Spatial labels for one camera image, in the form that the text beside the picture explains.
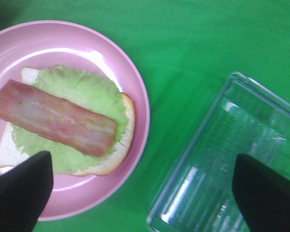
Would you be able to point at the green tablecloth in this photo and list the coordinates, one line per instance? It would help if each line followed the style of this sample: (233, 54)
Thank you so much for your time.
(184, 51)

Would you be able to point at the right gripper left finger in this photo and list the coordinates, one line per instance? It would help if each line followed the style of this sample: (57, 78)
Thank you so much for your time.
(24, 193)

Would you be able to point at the green lettuce leaf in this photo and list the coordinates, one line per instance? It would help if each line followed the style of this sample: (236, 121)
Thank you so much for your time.
(87, 89)

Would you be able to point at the bread slice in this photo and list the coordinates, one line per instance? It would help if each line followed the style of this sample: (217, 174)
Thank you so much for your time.
(128, 135)

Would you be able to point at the right clear plastic tray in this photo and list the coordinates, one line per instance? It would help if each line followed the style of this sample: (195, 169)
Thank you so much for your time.
(196, 194)

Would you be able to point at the bacon strip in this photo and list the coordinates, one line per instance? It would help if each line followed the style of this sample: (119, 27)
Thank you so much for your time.
(57, 119)

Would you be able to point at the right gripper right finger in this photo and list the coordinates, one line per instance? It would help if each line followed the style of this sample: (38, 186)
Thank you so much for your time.
(262, 195)

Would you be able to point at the pink round plate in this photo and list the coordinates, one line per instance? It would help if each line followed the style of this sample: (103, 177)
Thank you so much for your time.
(46, 43)

